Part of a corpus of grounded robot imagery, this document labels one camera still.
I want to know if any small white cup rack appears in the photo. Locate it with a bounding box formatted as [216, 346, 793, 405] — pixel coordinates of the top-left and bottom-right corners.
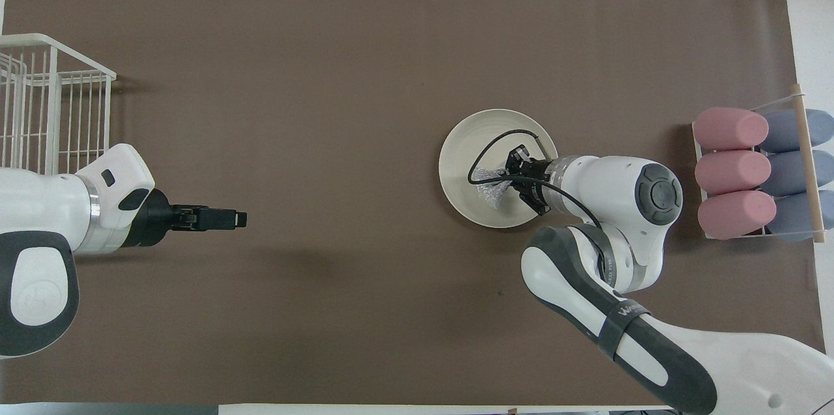
[692, 84, 827, 244]

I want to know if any brown table mat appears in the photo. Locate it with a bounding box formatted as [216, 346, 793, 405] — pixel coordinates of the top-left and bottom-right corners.
[0, 0, 831, 406]

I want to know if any pink plastic cup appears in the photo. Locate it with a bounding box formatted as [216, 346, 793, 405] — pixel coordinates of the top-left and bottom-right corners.
[693, 107, 769, 150]
[695, 150, 772, 195]
[697, 190, 777, 240]

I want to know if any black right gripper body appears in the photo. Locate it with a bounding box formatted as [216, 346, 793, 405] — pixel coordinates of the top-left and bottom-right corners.
[505, 145, 556, 218]

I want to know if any white wire dish rack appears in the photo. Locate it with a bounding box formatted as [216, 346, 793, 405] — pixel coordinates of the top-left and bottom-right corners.
[0, 33, 117, 176]

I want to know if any cream round plate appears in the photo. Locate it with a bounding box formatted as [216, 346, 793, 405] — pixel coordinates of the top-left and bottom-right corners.
[439, 109, 560, 229]

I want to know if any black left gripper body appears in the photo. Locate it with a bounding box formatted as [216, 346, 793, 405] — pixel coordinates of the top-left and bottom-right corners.
[122, 188, 212, 248]

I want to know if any blue plastic cup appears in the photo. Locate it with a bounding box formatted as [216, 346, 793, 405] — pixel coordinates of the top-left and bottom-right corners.
[761, 150, 834, 196]
[768, 190, 834, 243]
[759, 109, 834, 154]

